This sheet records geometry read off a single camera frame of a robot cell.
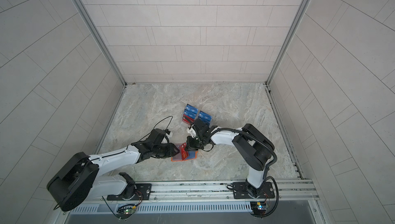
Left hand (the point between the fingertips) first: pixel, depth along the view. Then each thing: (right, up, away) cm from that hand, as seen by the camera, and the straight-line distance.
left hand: (182, 151), depth 83 cm
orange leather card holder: (-2, -2, -2) cm, 4 cm away
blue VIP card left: (+3, +20, +8) cm, 21 cm away
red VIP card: (+2, 0, -2) cm, 3 cm away
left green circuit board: (-22, -20, -18) cm, 35 cm away
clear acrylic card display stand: (+4, +17, +1) cm, 17 cm away
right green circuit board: (+37, -20, -15) cm, 44 cm away
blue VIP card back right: (+12, +19, +5) cm, 23 cm away
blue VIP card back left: (+4, +23, +8) cm, 25 cm away
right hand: (+1, +1, -1) cm, 2 cm away
